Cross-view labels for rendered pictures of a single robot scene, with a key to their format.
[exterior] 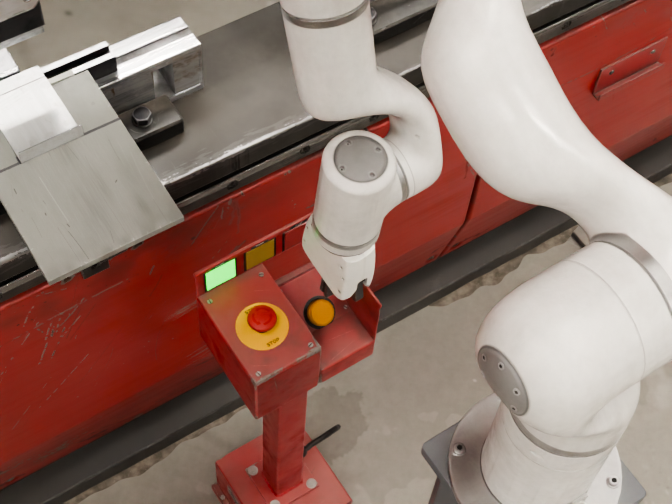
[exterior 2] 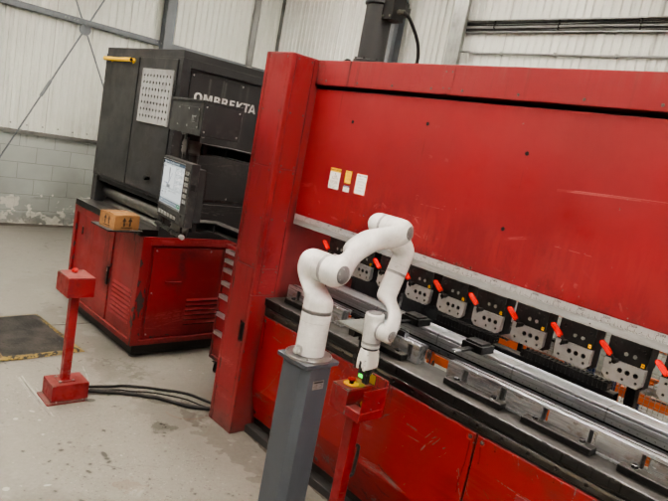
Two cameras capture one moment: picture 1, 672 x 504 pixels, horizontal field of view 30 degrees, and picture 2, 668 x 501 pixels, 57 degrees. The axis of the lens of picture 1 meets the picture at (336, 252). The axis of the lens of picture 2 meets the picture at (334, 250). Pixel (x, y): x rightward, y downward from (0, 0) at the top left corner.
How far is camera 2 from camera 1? 2.61 m
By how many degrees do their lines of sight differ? 78
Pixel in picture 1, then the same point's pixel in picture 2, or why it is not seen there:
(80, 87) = not seen: hidden behind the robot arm
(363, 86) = (383, 289)
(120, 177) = not seen: hidden behind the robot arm
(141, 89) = (404, 347)
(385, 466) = not seen: outside the picture
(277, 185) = (402, 398)
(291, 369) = (340, 388)
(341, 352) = (353, 409)
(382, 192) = (369, 317)
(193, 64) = (417, 352)
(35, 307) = (346, 368)
